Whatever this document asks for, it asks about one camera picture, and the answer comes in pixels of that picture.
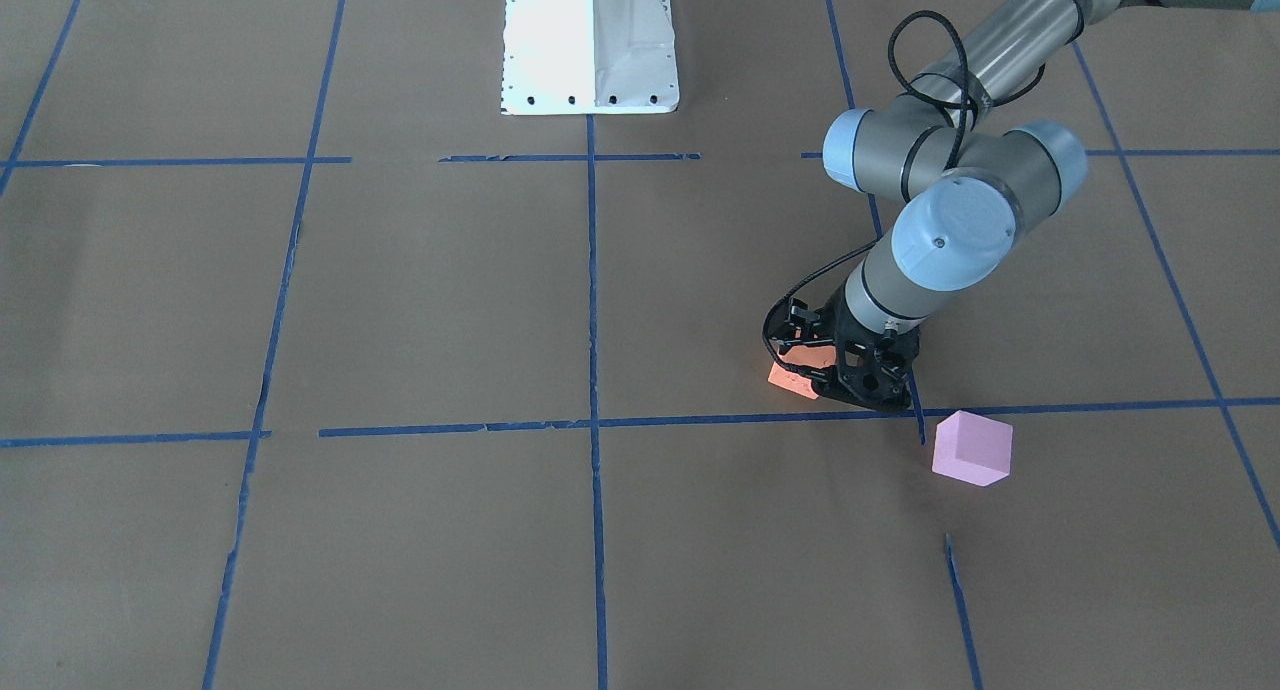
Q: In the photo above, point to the orange foam cube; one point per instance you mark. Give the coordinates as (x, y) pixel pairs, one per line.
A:
(819, 357)

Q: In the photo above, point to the pink foam cube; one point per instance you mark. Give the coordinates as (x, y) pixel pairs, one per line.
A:
(973, 448)

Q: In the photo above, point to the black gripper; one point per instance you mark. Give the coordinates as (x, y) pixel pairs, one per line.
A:
(832, 331)

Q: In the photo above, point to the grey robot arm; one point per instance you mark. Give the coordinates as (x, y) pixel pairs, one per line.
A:
(968, 199)

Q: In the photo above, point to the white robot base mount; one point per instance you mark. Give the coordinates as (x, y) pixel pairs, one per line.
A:
(589, 57)

